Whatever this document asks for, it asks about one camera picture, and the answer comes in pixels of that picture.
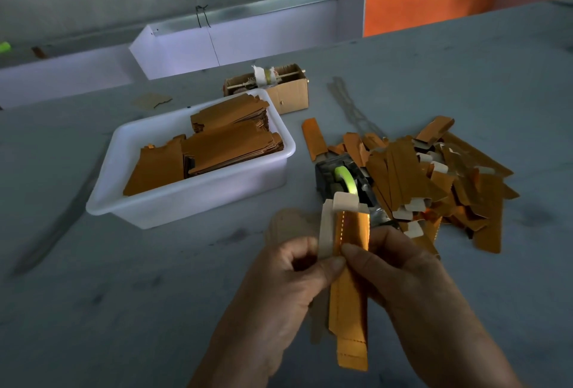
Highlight white plastic bin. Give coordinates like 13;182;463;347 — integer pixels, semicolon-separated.
86;88;297;229

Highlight black tape dispenser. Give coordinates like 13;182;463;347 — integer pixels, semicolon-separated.
314;155;390;223

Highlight pile of gold boxes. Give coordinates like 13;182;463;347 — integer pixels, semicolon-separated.
301;115;520;254

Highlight small cardboard box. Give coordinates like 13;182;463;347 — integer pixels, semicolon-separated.
223;64;310;115

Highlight gold cartons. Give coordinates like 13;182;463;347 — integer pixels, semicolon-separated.
124;93;285;197

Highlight person's left forearm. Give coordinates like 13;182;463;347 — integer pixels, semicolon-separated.
190;352;268;388

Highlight person's right hand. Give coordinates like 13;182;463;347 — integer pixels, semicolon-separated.
342;225;503;375

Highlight person's right forearm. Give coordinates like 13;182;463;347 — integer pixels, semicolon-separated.
425;352;525;388

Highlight person's left hand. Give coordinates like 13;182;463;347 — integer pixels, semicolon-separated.
210;236;347;375

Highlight gold box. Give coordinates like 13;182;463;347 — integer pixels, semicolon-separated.
328;208;371;372

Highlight green tape roll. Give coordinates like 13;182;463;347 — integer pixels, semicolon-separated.
333;167;360;195

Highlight long white tray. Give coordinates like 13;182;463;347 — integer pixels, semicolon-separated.
130;0;366;80
0;43;144;109

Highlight pile of beige blanks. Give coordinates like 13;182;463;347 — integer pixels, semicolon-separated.
266;208;328;344

